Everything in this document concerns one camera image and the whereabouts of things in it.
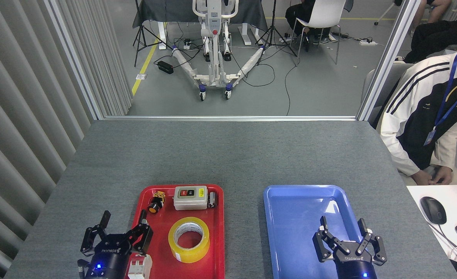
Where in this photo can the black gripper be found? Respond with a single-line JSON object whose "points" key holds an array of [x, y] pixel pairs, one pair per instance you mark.
{"points": [[110, 257], [354, 267]]}

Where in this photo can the yellow tape roll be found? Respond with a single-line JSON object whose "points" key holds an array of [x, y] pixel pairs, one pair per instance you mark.
{"points": [[178, 252]]}

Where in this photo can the person's right hand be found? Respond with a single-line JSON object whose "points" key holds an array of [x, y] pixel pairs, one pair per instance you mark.
{"points": [[422, 178]]}

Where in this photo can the person's left hand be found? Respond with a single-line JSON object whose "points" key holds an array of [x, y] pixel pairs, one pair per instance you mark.
{"points": [[444, 176]]}

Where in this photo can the white circuit breaker block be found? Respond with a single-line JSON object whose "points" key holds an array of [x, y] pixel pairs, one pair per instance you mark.
{"points": [[141, 269]]}

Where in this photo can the red plastic tray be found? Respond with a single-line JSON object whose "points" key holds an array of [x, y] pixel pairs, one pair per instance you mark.
{"points": [[160, 232]]}

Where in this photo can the yellow black push button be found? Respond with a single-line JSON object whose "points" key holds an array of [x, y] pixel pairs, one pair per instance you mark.
{"points": [[155, 204]]}

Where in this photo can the blue plastic tray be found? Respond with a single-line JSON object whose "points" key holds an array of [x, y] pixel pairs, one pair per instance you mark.
{"points": [[290, 232]]}

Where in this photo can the black computer mouse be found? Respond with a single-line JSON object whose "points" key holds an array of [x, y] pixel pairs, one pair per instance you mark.
{"points": [[433, 210]]}

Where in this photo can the white floor plate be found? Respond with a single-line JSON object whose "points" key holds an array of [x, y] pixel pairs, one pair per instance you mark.
{"points": [[141, 76]]}

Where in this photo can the grey chair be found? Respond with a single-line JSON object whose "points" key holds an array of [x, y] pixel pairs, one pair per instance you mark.
{"points": [[400, 75]]}

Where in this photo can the black power adapter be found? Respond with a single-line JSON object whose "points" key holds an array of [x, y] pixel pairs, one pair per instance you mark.
{"points": [[165, 67]]}

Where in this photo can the white power strip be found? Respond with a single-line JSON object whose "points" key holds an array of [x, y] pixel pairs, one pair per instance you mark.
{"points": [[368, 42], [187, 45]]}

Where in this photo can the person in black trousers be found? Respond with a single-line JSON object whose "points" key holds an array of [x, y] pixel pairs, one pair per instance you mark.
{"points": [[437, 37]]}

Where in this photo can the black tripod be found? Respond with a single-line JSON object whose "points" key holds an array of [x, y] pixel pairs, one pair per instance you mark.
{"points": [[274, 15], [137, 11]]}

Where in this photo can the white chair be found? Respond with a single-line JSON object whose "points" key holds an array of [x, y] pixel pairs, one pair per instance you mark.
{"points": [[323, 13]]}

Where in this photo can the table with dark cloth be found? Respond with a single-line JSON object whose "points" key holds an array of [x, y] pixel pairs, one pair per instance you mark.
{"points": [[166, 9]]}

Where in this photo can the white stand on wheels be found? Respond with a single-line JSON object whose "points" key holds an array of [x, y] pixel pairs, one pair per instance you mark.
{"points": [[214, 23]]}

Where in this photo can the person on white chair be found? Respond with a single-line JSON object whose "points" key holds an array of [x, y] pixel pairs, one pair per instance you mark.
{"points": [[296, 13]]}

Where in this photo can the person in black shorts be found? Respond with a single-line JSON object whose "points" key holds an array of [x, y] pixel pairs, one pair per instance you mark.
{"points": [[437, 9]]}

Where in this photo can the grey push button switch box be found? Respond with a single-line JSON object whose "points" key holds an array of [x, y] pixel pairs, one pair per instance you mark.
{"points": [[189, 202]]}

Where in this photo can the small black cylinder switch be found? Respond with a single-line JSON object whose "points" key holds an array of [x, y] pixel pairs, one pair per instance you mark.
{"points": [[212, 199]]}

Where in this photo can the silver table edge rail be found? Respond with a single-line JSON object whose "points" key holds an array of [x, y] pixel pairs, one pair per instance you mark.
{"points": [[228, 118]]}

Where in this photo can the silver post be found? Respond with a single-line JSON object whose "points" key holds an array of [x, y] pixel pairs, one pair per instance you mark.
{"points": [[389, 58]]}

